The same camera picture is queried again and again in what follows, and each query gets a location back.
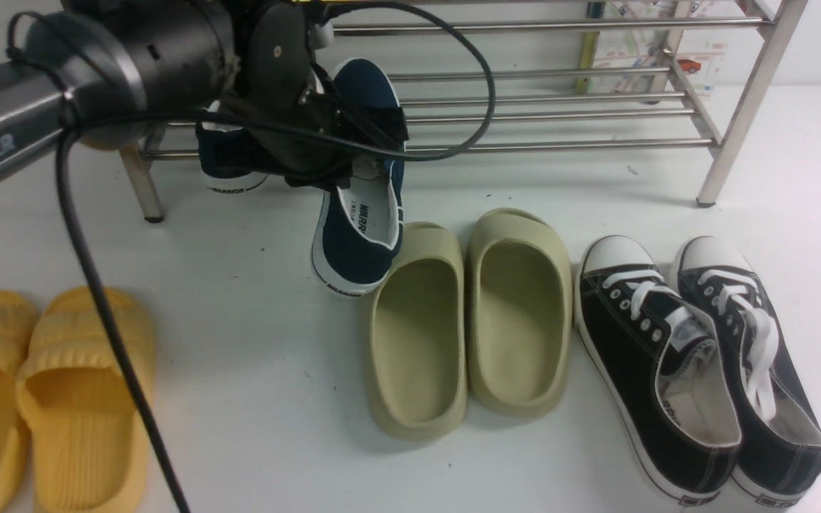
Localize black canvas sneaker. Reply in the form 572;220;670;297
574;236;743;507
671;236;821;509

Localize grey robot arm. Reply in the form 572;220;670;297
0;1;408;181

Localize right yellow foam slipper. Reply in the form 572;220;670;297
16;288;150;512

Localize right olive foam slipper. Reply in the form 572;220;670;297
465;208;574;419

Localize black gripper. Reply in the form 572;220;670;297
222;1;408;190

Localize navy canvas shoe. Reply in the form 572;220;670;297
311;58;408;296
195;121;269;195

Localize right black canvas sneaker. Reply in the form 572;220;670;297
671;236;821;509

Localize olive foam slipper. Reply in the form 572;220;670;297
364;222;468;444
465;208;574;419

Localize white printed poster board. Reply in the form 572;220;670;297
574;1;746;96

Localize left black canvas sneaker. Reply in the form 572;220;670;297
574;236;743;507

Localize left olive foam slipper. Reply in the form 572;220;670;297
364;222;468;444

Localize stainless steel shoe rack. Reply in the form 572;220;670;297
118;1;809;224

